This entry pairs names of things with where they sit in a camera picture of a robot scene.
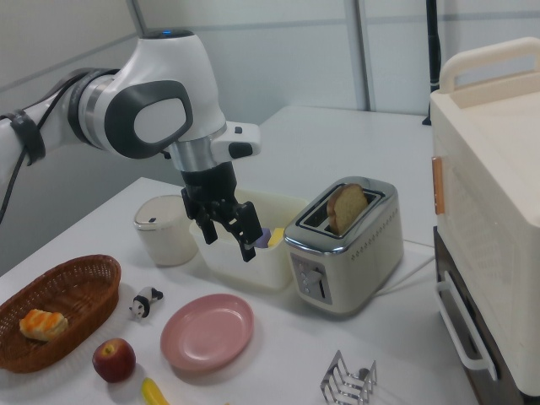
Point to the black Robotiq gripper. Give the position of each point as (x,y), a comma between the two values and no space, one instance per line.
(208,185)

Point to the brown bread slice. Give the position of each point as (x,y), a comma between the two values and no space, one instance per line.
(348,206)

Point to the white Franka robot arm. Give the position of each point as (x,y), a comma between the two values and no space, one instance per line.
(169,63)

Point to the cream and chrome toaster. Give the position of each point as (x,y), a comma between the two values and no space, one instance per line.
(371,253)

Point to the purple cube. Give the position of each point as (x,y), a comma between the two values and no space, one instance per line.
(265,239)

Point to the yellow cube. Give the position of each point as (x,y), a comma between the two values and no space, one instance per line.
(278,236)

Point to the cream plastic container box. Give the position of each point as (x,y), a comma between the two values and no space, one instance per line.
(270,270)

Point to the cream lidded canister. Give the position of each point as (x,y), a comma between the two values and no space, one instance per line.
(164,249)

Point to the pink plate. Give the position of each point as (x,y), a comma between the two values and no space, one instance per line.
(206,333)

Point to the panda figurine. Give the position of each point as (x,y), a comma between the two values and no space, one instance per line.
(143,301)

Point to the brown wicker basket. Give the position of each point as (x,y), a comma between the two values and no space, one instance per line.
(76,291)

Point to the red apple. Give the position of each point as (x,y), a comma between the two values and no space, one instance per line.
(114,362)

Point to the yellow banana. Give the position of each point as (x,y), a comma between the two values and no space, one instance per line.
(152,393)

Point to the metal toast rack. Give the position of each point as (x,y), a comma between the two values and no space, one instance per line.
(363,373)

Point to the orange glazed pastry bun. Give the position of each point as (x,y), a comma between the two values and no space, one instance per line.
(42,325)

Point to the cream and brown toy oven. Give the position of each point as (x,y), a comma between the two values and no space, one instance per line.
(489,190)

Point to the black camera stand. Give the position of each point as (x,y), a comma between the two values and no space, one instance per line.
(433,42)

